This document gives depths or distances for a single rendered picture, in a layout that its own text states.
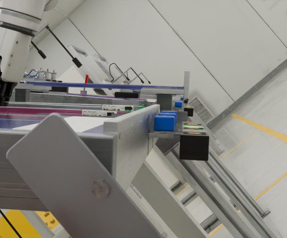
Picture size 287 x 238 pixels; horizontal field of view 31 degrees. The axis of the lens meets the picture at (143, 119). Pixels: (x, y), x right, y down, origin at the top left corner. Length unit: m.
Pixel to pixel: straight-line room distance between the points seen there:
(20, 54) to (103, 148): 0.65
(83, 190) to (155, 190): 1.00
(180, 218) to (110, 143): 0.98
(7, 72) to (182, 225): 0.63
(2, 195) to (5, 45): 0.61
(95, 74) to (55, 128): 5.11
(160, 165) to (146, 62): 3.37
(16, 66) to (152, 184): 0.52
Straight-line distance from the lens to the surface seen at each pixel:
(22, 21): 1.01
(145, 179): 1.35
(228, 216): 1.13
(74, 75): 5.52
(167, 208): 1.36
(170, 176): 5.46
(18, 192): 0.42
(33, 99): 1.92
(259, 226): 1.88
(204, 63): 8.50
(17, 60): 1.03
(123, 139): 0.45
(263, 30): 8.63
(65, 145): 0.35
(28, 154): 0.36
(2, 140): 0.41
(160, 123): 0.76
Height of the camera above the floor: 0.71
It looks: 1 degrees up
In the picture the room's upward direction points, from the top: 40 degrees counter-clockwise
